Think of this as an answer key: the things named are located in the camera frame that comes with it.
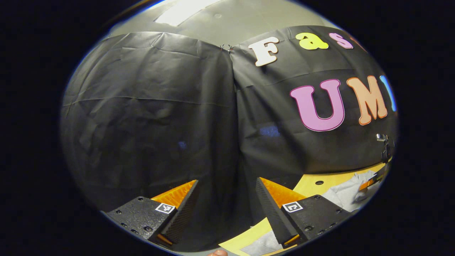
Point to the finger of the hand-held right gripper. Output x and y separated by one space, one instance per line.
369 184

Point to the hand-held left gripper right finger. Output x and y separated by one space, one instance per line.
272 213

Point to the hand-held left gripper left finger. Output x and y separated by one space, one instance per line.
183 213

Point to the grey zip-neck sweatshirt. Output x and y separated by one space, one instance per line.
344 193

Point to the black backdrop cloth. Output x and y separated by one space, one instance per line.
160 124

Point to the ceiling light panel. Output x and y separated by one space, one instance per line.
185 12

